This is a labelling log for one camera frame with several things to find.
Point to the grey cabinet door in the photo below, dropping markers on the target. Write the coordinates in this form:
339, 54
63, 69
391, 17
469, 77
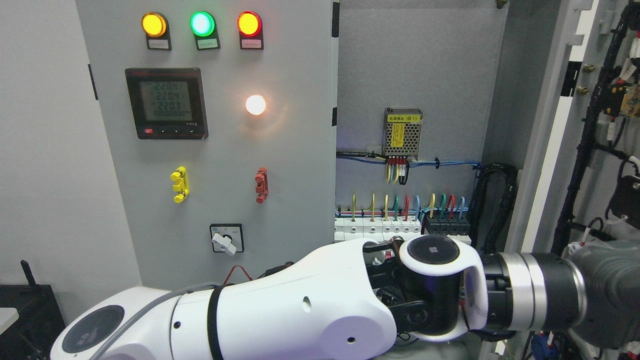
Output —
565, 180
292, 63

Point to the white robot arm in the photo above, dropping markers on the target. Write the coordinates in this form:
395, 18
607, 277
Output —
351, 300

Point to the red test terminal block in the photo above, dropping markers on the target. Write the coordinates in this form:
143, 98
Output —
262, 185

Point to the white socket breaker row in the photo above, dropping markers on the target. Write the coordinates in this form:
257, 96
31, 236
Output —
378, 229

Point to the perforated metal power supply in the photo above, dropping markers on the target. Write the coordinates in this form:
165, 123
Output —
402, 132

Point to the white glowing indicator lamp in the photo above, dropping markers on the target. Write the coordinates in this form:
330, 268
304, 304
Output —
255, 105

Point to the black surge protector modules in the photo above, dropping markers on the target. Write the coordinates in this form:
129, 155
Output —
445, 226

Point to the yellow test terminal block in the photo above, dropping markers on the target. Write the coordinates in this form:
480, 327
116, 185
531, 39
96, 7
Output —
181, 187

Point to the grey electrical cabinet body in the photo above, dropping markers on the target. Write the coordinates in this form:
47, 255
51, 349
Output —
480, 74

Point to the black digital power meter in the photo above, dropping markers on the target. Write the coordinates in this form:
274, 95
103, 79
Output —
167, 103

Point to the red indicator lamp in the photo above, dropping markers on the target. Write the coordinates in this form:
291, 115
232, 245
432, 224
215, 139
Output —
249, 24

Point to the green indicator lamp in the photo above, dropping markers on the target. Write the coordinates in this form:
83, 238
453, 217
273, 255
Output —
202, 24

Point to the yellow indicator lamp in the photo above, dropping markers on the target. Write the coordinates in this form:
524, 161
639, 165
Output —
154, 24

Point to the black box on left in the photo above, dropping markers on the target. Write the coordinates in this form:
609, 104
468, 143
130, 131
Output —
39, 322

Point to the white rotary selector switch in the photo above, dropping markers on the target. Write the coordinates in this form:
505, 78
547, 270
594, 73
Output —
227, 238

